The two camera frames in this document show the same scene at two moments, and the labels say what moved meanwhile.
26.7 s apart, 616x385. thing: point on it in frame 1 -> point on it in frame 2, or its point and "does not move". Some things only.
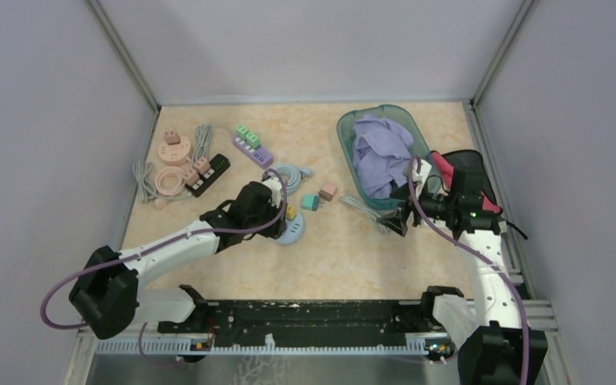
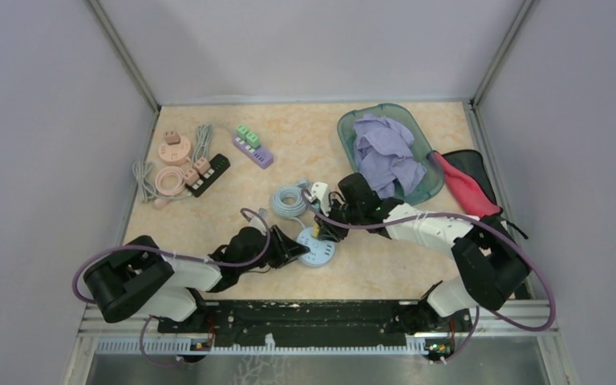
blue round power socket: x=294 y=230 -> x=321 y=253
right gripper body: x=404 y=212 -> x=336 y=232
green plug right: x=253 y=139 does not move
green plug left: x=242 y=131 does not move
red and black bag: x=464 y=172 does not move
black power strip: x=218 y=164 does not move
